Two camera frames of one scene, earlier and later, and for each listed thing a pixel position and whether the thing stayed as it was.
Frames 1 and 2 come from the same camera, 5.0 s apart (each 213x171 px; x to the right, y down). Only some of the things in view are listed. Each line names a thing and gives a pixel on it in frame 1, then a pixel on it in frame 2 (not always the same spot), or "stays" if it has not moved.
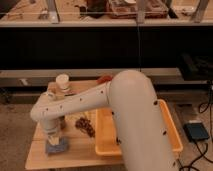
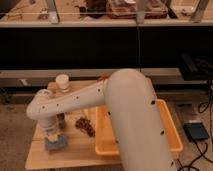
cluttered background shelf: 106,13 stays
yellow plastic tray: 107,143 stays
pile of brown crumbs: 85,125 stays
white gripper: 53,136 -> 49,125
